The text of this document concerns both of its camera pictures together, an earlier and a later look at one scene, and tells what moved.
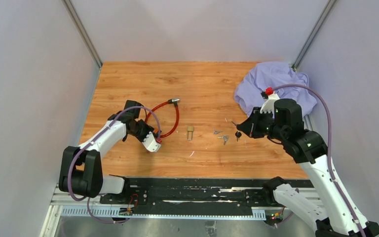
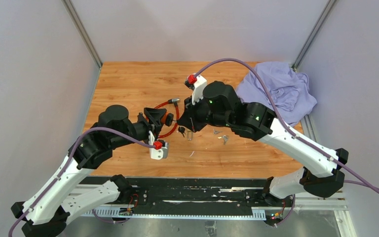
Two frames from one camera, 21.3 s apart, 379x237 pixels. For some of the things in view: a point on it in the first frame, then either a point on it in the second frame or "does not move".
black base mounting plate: [192, 195] does not move
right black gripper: [252, 122] -> [188, 118]
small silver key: [216, 132] does not move
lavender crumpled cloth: [274, 74] does not move
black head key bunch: [238, 134] -> [182, 130]
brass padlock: [190, 133] does not move
